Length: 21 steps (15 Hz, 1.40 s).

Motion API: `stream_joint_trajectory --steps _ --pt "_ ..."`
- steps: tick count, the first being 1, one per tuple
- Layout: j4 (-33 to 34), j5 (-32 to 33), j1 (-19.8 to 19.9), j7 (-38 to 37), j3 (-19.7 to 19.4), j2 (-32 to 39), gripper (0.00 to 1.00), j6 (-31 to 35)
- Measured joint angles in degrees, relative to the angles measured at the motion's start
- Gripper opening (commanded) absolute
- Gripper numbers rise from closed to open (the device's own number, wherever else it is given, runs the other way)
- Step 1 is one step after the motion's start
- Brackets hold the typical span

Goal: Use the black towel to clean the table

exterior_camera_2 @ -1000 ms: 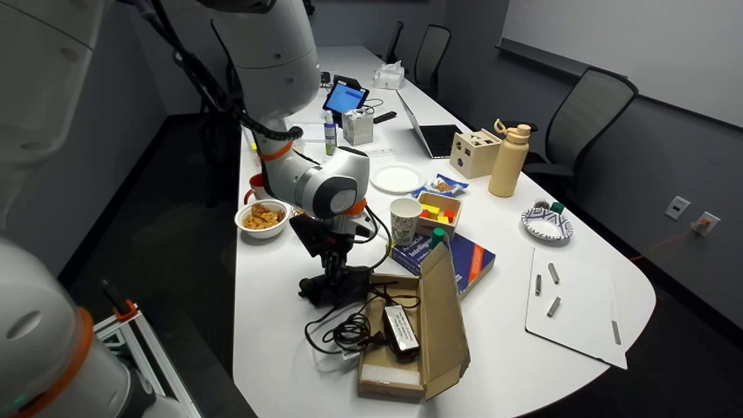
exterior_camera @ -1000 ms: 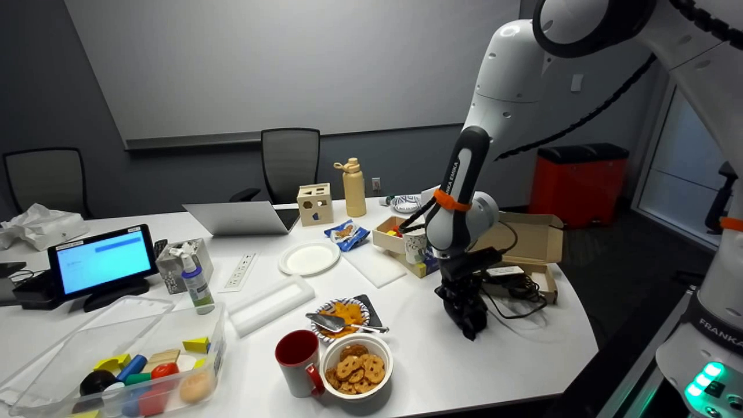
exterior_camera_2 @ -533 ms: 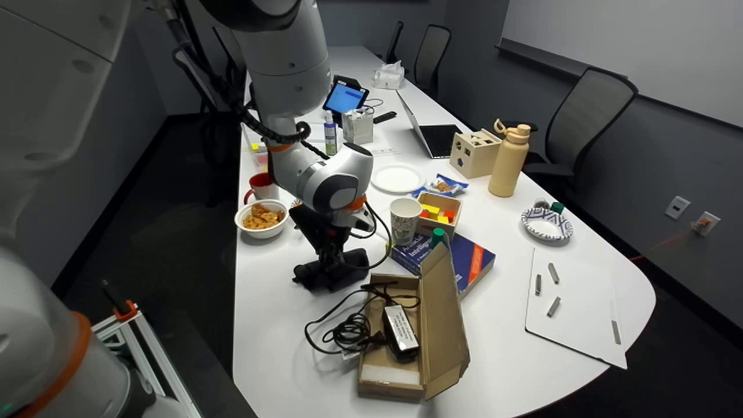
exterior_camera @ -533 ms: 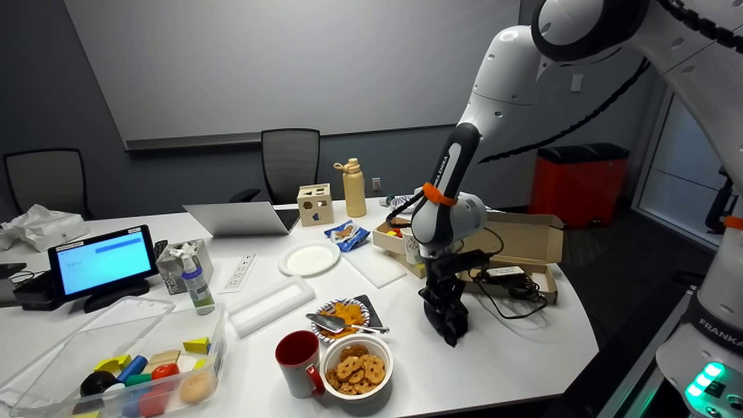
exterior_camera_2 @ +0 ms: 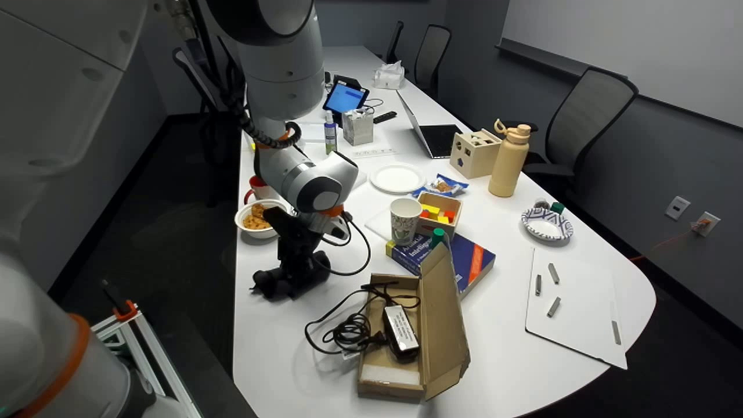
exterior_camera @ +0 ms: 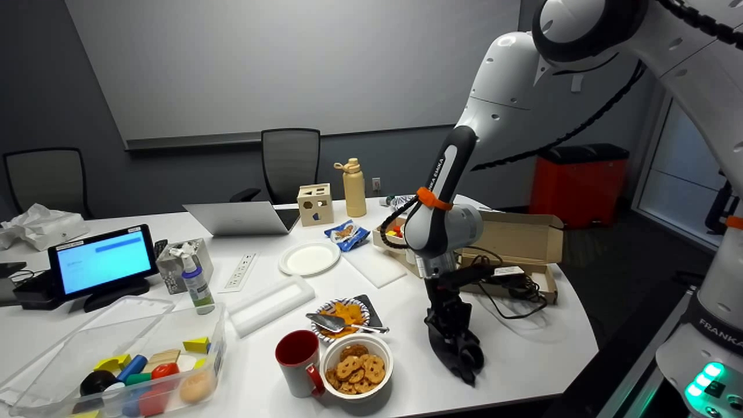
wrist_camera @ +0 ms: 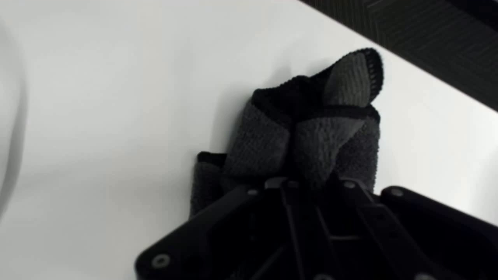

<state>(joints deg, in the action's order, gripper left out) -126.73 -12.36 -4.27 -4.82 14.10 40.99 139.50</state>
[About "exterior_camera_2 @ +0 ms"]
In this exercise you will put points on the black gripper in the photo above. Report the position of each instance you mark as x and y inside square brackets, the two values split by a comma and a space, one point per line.
[299, 240]

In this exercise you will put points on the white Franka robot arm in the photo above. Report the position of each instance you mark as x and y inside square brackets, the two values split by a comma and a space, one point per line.
[280, 46]

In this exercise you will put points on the white bowl of cookies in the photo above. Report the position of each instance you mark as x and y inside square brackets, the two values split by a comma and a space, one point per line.
[252, 218]

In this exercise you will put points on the red mug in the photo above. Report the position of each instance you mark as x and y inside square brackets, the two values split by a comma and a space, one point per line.
[258, 187]

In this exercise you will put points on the patterned paper cup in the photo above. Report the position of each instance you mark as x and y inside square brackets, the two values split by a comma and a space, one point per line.
[406, 224]

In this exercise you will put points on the black power adapter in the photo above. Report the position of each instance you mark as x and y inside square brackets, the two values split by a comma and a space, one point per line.
[400, 328]

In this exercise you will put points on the white paper plate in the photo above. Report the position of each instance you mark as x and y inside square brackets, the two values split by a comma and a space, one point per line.
[396, 180]

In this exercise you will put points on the small spray bottle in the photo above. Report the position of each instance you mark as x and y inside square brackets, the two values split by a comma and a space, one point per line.
[330, 138]

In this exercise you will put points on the green marker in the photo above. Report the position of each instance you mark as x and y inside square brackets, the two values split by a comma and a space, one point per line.
[439, 235]

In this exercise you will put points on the grey white tissue box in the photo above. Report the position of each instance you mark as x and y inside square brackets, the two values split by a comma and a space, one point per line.
[359, 129]

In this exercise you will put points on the wooden box of coloured blocks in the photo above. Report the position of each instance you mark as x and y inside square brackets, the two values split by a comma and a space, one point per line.
[439, 210]

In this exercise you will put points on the open cardboard box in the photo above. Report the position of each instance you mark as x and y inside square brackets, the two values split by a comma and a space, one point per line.
[442, 332]

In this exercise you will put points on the blue snack packet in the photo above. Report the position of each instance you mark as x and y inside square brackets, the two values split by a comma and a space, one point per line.
[444, 187]

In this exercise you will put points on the blue book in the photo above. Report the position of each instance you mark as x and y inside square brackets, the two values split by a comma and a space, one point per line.
[468, 263]

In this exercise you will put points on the black tablet with blue screen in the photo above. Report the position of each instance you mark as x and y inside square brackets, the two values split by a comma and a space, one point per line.
[344, 98]

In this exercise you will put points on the silver laptop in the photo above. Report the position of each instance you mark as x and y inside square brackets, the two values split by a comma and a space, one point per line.
[437, 139]

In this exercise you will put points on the wooden shape sorter cube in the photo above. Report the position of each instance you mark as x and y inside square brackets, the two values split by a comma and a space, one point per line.
[474, 153]

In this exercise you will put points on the grey office chair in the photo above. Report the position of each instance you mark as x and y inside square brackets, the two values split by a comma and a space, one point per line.
[199, 82]
[432, 59]
[588, 107]
[396, 39]

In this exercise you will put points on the white plastic bag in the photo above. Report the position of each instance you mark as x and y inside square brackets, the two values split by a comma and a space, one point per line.
[391, 75]

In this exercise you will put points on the beige water bottle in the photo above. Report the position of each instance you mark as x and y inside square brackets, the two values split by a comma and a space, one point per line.
[510, 165]

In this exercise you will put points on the patterned white dish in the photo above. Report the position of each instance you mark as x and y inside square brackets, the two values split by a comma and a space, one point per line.
[546, 224]

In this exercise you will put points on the grey marker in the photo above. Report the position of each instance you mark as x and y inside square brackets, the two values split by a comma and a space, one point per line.
[553, 306]
[616, 332]
[553, 271]

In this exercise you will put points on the white board sheet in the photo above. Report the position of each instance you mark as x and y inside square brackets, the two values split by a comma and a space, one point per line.
[582, 309]

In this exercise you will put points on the white metal stand frame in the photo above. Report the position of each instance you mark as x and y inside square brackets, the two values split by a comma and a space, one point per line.
[147, 349]

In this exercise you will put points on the white wall outlet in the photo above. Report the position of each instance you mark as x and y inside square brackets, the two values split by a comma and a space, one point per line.
[679, 208]
[705, 224]

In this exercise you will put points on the wall whiteboard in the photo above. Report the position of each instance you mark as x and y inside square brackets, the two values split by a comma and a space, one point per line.
[643, 43]

